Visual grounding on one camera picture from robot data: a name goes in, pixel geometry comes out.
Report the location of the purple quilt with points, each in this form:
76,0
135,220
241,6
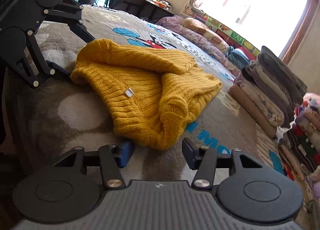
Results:
180,26

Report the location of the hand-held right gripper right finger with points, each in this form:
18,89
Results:
188,154

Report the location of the window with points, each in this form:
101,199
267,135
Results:
255,3

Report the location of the cartoon printed blanket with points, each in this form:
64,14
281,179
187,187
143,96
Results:
82,120

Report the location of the grey cloth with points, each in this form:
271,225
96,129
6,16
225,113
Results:
315,206

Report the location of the colourful alphabet foam mat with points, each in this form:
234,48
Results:
235,35

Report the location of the lavender cloth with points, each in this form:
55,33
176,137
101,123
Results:
315,185

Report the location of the yellow knit sweater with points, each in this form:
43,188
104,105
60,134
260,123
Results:
140,95

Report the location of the blue folded blanket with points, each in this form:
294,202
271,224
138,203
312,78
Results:
237,57

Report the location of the stack of folded colourful clothes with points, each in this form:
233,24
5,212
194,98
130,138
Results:
302,132

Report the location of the black desk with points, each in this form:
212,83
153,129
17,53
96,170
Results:
140,5

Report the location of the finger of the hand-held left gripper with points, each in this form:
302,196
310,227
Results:
57,68
72,12

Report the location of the floral pillow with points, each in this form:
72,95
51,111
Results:
202,29

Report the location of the stack of folded grey clothes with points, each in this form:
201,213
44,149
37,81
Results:
270,90

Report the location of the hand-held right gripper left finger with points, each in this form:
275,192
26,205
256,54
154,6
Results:
126,154

